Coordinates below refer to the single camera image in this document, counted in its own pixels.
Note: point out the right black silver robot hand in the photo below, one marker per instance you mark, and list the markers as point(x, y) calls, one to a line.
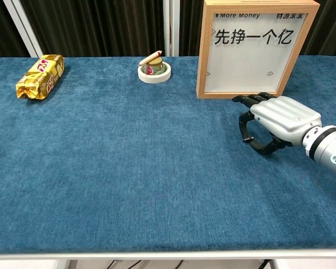
point(282, 117)

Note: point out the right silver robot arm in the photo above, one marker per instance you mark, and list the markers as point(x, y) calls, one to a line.
point(330, 151)

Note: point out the black pleated curtain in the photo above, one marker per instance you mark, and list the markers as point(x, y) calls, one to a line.
point(327, 28)
point(0, 30)
point(190, 28)
point(100, 25)

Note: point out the white round ceramic dish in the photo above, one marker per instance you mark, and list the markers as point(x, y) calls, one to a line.
point(154, 79)

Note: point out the green floral small jar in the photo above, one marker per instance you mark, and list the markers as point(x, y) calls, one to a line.
point(154, 67)

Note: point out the beige stick with red tip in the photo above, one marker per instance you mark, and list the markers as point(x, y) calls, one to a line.
point(150, 58)

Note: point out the blue table cloth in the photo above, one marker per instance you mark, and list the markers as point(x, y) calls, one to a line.
point(128, 157)

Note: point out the yellow foil snack package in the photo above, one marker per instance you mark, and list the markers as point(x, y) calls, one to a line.
point(42, 77)

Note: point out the wooden frame coin box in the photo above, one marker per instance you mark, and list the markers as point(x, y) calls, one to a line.
point(252, 61)

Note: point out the white partition post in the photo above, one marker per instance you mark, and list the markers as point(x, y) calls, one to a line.
point(23, 28)
point(170, 25)

